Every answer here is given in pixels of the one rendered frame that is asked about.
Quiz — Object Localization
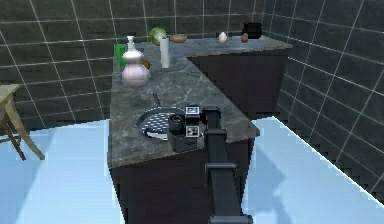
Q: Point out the green lettuce head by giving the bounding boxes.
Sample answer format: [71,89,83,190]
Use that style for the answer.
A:
[148,26,168,46]

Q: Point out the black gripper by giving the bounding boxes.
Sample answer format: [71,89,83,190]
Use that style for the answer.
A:
[167,113,200,154]

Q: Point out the pale pink gourd vase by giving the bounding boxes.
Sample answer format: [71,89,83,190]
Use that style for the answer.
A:
[121,49,152,89]

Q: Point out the green box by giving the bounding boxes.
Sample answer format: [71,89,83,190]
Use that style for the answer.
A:
[114,43,127,67]

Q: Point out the black pot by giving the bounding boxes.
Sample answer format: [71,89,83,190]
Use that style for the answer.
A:
[241,21,263,40]

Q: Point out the dark marble kitchen counter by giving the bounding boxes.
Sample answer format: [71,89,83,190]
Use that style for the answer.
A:
[107,35,294,224]

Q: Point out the brown bread loaf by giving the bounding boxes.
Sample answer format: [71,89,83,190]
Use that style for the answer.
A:
[169,33,188,44]

